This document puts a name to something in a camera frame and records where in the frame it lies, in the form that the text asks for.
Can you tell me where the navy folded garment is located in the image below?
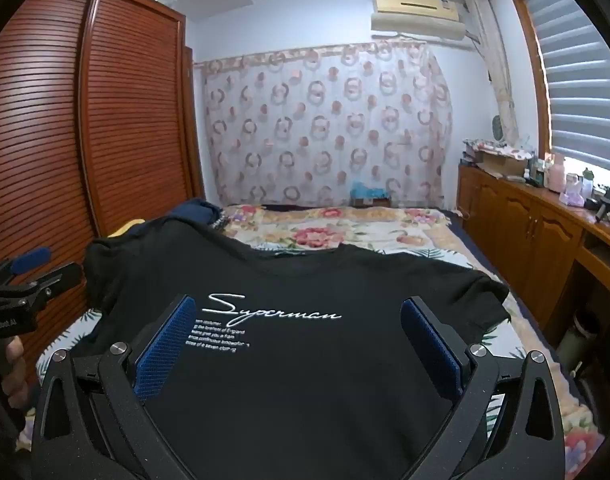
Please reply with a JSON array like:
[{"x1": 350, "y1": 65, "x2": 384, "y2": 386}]
[{"x1": 172, "y1": 199, "x2": 223, "y2": 231}]

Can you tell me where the black t-shirt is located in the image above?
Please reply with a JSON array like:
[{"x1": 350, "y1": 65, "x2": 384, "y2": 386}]
[{"x1": 82, "y1": 220, "x2": 511, "y2": 480}]

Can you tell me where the purple plastic bag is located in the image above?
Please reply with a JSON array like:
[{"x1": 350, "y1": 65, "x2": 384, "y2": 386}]
[{"x1": 562, "y1": 180, "x2": 586, "y2": 206}]

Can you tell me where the floral cloth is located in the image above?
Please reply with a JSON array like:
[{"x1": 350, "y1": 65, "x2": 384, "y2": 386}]
[{"x1": 462, "y1": 137, "x2": 536, "y2": 158}]

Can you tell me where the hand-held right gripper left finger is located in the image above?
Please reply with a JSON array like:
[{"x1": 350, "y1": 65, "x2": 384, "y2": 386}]
[{"x1": 30, "y1": 294, "x2": 201, "y2": 480}]

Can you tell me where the wooden sideboard cabinet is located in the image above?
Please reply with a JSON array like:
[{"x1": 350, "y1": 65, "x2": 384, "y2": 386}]
[{"x1": 456, "y1": 162, "x2": 610, "y2": 361}]

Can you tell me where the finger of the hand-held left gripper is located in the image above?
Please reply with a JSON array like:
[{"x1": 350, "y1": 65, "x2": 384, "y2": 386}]
[
  {"x1": 0, "y1": 247, "x2": 53, "y2": 287},
  {"x1": 2, "y1": 261, "x2": 82, "y2": 306}
]

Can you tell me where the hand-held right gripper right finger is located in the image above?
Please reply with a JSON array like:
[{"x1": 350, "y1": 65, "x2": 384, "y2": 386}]
[{"x1": 399, "y1": 296, "x2": 581, "y2": 480}]

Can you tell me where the circle patterned curtain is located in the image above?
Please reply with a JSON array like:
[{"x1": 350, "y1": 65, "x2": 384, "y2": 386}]
[{"x1": 194, "y1": 40, "x2": 456, "y2": 208}]

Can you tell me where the blue packet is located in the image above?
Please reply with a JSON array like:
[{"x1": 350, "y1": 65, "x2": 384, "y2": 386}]
[{"x1": 350, "y1": 180, "x2": 391, "y2": 201}]

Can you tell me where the small black tripod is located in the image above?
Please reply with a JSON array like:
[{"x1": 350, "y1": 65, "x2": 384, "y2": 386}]
[{"x1": 592, "y1": 187, "x2": 610, "y2": 223}]

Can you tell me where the cardboard box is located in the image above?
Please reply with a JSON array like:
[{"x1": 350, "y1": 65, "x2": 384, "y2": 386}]
[{"x1": 478, "y1": 150, "x2": 528, "y2": 178}]

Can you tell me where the grey round bin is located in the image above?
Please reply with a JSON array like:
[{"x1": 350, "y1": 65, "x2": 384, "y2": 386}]
[{"x1": 555, "y1": 310, "x2": 601, "y2": 361}]

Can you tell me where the person's left hand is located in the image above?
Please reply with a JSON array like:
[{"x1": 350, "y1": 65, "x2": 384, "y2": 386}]
[{"x1": 0, "y1": 335, "x2": 30, "y2": 413}]

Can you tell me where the wooden window frame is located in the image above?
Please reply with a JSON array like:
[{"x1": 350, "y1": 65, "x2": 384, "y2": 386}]
[{"x1": 508, "y1": 0, "x2": 556, "y2": 161}]

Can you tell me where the bed with leaf-print cover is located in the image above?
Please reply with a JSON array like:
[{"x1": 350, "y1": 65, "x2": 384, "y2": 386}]
[{"x1": 15, "y1": 202, "x2": 606, "y2": 461}]

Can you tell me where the grey window blind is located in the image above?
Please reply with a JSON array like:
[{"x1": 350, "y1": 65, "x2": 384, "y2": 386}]
[{"x1": 515, "y1": 0, "x2": 610, "y2": 171}]

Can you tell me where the pink bottle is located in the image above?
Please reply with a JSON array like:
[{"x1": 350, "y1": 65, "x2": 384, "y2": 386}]
[{"x1": 548, "y1": 155, "x2": 568, "y2": 193}]

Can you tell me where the wooden louvered wardrobe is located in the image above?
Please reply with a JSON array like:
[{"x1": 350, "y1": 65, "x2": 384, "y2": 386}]
[{"x1": 0, "y1": 0, "x2": 206, "y2": 376}]

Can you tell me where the beige air conditioner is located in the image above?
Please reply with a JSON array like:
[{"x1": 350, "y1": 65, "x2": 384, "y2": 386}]
[{"x1": 370, "y1": 0, "x2": 473, "y2": 43}]

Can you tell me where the tied floral curtain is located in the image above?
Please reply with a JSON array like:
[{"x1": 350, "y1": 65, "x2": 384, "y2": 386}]
[{"x1": 468, "y1": 0, "x2": 521, "y2": 146}]

